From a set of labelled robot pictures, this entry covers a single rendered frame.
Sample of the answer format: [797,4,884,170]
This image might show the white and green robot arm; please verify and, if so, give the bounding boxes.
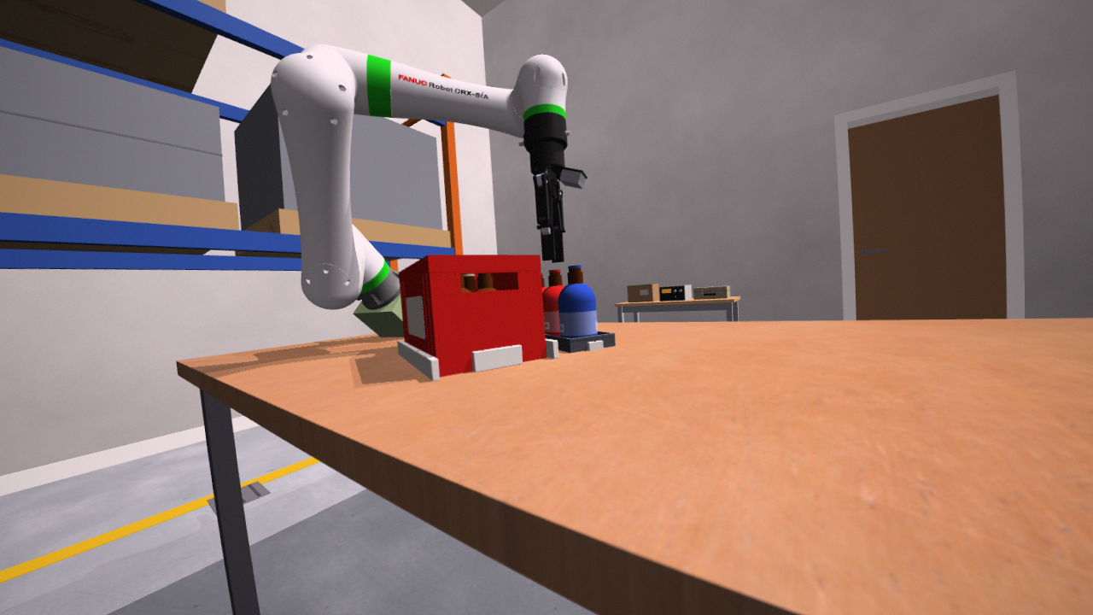
[271,44,571,310]

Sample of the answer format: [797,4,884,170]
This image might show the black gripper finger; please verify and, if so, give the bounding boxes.
[552,182,565,263]
[533,173,557,261]

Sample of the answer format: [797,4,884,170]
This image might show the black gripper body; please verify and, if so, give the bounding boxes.
[529,142,565,193]

